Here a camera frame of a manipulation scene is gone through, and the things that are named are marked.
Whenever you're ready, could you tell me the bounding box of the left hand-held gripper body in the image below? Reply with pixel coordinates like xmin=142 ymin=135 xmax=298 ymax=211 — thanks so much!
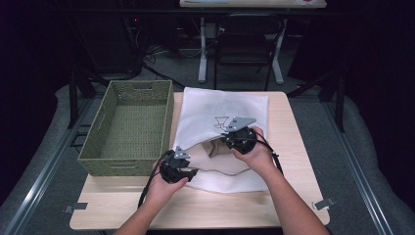
xmin=160 ymin=146 xmax=191 ymax=184

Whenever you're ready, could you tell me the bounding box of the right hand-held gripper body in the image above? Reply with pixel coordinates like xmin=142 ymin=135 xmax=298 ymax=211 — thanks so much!
xmin=224 ymin=117 xmax=258 ymax=155

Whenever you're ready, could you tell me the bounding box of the beige garment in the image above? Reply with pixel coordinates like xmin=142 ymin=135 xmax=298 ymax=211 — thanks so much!
xmin=202 ymin=140 xmax=234 ymax=159

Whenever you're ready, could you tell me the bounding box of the white mesh laundry bag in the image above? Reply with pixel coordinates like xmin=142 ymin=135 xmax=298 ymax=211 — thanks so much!
xmin=172 ymin=86 xmax=270 ymax=194

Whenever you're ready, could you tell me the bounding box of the green woven basket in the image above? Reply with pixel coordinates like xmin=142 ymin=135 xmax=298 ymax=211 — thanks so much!
xmin=77 ymin=79 xmax=175 ymax=177

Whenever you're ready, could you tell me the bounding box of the person's left hand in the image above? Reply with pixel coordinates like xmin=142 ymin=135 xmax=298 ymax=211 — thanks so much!
xmin=145 ymin=169 xmax=190 ymax=210

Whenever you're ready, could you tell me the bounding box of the person's right hand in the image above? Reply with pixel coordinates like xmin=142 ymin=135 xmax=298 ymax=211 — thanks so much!
xmin=232 ymin=126 xmax=278 ymax=172

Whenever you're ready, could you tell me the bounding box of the wooden desk with white legs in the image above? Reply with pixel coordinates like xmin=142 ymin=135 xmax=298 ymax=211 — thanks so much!
xmin=179 ymin=0 xmax=327 ymax=85

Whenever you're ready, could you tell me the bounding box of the black chair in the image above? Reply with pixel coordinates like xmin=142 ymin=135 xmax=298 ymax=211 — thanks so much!
xmin=213 ymin=13 xmax=285 ymax=92

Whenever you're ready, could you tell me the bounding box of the black metal stand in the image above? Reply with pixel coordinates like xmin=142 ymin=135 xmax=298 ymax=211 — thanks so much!
xmin=287 ymin=70 xmax=346 ymax=133
xmin=67 ymin=70 xmax=109 ymax=130

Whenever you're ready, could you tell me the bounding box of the dark grey tape strip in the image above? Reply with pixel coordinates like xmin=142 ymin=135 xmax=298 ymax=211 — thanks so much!
xmin=63 ymin=202 xmax=88 ymax=213

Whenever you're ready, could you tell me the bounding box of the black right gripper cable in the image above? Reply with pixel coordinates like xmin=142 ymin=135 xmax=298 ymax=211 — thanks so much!
xmin=255 ymin=131 xmax=284 ymax=174

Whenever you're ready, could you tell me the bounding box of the bundle of floor cables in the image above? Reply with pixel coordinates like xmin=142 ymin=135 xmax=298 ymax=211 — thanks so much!
xmin=143 ymin=45 xmax=197 ymax=92

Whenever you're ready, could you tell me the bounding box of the black floor bracket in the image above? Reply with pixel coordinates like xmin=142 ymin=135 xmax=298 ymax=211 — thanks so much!
xmin=69 ymin=123 xmax=91 ymax=148

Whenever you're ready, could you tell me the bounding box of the metal floor rail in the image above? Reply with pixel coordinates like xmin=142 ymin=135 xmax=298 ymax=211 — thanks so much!
xmin=321 ymin=97 xmax=395 ymax=235
xmin=3 ymin=97 xmax=96 ymax=235

